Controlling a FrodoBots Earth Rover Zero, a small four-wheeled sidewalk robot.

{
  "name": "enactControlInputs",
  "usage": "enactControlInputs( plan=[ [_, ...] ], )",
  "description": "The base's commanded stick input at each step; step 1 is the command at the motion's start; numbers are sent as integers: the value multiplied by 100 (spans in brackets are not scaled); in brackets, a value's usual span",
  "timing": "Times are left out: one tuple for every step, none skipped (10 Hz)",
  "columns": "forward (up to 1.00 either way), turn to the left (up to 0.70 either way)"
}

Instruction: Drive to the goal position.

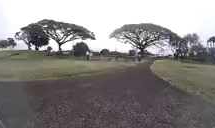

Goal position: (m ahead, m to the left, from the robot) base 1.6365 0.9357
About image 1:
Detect group of trees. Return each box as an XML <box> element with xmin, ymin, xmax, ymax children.
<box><xmin>168</xmin><ymin>32</ymin><xmax>215</xmax><ymax>64</ymax></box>

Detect group of people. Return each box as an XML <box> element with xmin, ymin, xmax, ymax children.
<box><xmin>85</xmin><ymin>50</ymin><xmax>94</xmax><ymax>61</ymax></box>

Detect low dark trees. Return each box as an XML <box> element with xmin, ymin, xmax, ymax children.
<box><xmin>0</xmin><ymin>37</ymin><xmax>17</xmax><ymax>51</ymax></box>

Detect dark asphalt path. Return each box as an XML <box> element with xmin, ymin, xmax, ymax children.
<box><xmin>0</xmin><ymin>59</ymin><xmax>215</xmax><ymax>128</ymax></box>

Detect wide spreading tree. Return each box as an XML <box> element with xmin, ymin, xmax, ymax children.
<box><xmin>34</xmin><ymin>18</ymin><xmax>97</xmax><ymax>53</ymax></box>

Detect grass lawn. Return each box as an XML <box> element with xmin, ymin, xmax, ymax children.
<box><xmin>149</xmin><ymin>58</ymin><xmax>215</xmax><ymax>104</ymax></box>
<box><xmin>0</xmin><ymin>49</ymin><xmax>136</xmax><ymax>82</ymax></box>

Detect large spreading tree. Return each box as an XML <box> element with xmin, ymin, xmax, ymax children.
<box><xmin>109</xmin><ymin>22</ymin><xmax>178</xmax><ymax>58</ymax></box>

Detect dark round bush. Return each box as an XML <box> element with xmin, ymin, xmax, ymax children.
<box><xmin>72</xmin><ymin>41</ymin><xmax>90</xmax><ymax>57</ymax></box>

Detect dark round tree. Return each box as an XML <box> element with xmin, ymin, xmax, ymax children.
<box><xmin>14</xmin><ymin>23</ymin><xmax>50</xmax><ymax>52</ymax></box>

